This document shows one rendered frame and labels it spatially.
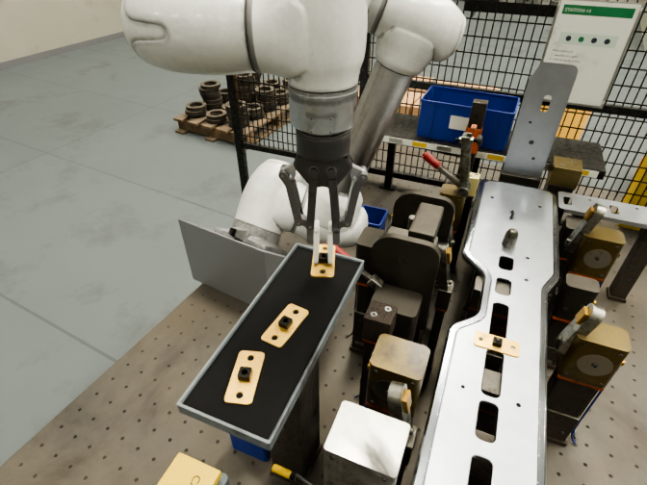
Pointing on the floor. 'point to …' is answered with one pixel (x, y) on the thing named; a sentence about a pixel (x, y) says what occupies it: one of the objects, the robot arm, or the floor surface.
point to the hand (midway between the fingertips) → (323, 242)
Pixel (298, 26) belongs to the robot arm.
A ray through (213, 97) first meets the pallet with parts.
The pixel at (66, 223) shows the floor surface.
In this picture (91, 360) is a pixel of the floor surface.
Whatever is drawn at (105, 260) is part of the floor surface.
